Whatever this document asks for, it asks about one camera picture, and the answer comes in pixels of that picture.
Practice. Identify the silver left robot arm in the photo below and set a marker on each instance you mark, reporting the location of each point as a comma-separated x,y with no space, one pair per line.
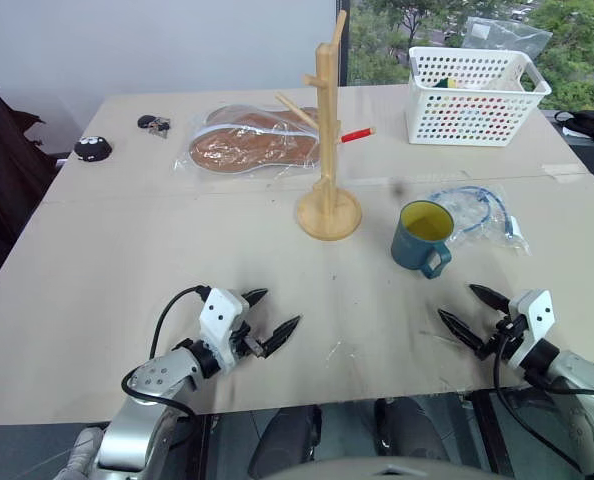
147,400

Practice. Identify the dark clothing pile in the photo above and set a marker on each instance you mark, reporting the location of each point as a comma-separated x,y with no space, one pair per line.
2,165

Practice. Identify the black key fob with keys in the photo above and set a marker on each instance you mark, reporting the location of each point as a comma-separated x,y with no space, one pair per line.
149,122

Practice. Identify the black window frame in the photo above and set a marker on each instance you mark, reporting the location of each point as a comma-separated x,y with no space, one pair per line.
343,45

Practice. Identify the grey rounded robot torso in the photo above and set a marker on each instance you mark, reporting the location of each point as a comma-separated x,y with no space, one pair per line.
377,471

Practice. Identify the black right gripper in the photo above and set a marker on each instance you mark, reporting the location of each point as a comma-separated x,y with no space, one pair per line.
509,332

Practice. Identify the yellow green sponge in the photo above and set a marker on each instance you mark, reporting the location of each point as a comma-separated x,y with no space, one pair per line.
446,83

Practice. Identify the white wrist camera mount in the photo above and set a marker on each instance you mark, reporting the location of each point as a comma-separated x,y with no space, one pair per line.
534,320
219,322

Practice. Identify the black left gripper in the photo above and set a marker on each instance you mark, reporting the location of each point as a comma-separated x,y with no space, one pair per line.
241,337

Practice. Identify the clear bag holding insoles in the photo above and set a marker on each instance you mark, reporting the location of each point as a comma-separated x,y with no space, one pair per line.
202,127

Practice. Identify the black round toy with eyes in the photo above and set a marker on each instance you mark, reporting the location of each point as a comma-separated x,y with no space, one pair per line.
93,149

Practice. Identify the brown shoe insole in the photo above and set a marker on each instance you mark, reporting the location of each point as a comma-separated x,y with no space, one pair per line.
257,120
247,152

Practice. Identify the white perforated plastic basket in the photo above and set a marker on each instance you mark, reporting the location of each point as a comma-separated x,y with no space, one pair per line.
457,120

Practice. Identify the clear empty plastic bag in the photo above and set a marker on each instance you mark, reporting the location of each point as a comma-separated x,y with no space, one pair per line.
497,35

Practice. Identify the blue mug yellow inside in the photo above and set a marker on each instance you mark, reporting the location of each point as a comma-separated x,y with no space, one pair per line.
413,246

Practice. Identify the wooden mug tree stand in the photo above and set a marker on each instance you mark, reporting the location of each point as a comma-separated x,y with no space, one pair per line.
325,150

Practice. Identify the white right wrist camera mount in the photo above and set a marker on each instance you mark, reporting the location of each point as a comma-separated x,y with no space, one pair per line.
534,320

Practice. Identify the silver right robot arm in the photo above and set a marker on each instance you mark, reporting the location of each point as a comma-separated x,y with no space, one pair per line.
584,395

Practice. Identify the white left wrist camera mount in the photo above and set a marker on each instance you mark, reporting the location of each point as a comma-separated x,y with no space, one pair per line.
219,322

